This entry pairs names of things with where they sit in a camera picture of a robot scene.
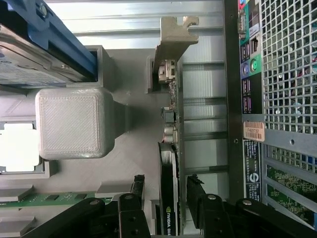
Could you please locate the green RAM stick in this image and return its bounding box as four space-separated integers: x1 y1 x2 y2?
0 193 117 207

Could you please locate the green motherboard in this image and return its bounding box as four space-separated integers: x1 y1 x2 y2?
266 165 317 216

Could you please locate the black open PC case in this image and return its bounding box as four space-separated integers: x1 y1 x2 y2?
224 0 317 225

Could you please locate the silver CPU chip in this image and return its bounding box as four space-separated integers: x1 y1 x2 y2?
0 122 38 174

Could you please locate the hard disk with blue caddy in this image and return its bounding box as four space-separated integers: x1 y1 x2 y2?
0 0 98 88

